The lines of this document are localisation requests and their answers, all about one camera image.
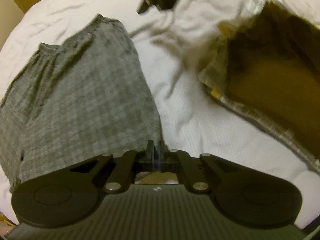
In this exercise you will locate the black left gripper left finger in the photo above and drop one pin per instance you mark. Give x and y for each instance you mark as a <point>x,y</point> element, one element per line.
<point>129,165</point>

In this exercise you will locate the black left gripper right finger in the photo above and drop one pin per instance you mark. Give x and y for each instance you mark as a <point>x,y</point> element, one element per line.
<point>182,164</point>

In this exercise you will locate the grey checked garment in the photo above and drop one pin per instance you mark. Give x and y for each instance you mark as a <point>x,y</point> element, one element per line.
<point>71,102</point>

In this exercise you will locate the brown garment with plaid lining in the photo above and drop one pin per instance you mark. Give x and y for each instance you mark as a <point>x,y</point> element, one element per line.
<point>265,69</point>

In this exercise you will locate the white bed duvet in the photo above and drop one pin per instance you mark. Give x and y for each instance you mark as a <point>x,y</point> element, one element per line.
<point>169,45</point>

